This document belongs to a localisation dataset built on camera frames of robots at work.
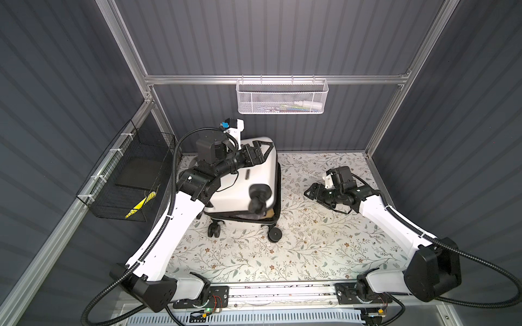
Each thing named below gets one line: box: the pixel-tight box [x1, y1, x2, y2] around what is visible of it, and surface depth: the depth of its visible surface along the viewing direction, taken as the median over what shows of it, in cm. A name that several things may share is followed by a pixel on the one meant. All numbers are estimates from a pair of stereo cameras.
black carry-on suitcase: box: [203, 136, 283, 243], surface depth 78 cm
